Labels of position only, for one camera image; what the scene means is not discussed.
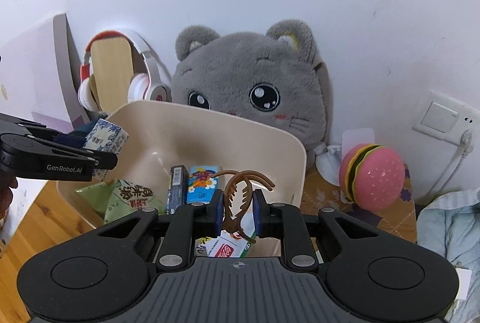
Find white power cable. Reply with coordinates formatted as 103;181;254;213
415;128;475;204

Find brown hair claw clip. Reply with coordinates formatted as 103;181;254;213
211;170;275;244

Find wooden headphone stand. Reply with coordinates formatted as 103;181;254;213
90;37;134;113

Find long dark blue box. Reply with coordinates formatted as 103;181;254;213
166;165;189;215

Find pink burger plush toy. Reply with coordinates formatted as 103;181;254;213
338;143;405;212

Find lavender board with grey edge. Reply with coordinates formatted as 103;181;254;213
0;13;89;133

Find blue white porcelain-pattern pack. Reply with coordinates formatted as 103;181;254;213
83;117;130;178

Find beige plastic storage bin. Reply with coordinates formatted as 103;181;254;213
55;99;308;230

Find cartoon bear tissue pack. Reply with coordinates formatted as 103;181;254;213
186;165;220;204

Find dark green tissue pack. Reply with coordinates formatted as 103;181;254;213
69;113;108;140

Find white wall switch socket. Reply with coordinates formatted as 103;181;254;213
412;91;479;145

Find red white headphones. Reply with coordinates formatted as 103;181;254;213
77;29;168;113

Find green snack packet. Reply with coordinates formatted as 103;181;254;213
76;179;165;224

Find white green snack bag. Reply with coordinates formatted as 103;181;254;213
195;230;252;258

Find light blue blanket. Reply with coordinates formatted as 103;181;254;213
416;189;479;322

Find grey plush cat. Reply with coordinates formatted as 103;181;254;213
170;20;327;164

